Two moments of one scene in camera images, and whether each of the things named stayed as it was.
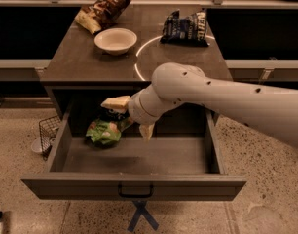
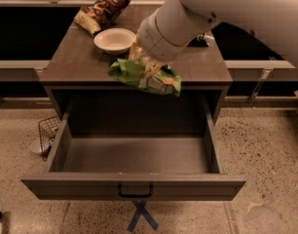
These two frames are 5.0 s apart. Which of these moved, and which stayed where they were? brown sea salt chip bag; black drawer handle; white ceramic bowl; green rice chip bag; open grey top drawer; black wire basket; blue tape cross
Moved: green rice chip bag
Stayed: white ceramic bowl; black drawer handle; blue tape cross; open grey top drawer; black wire basket; brown sea salt chip bag
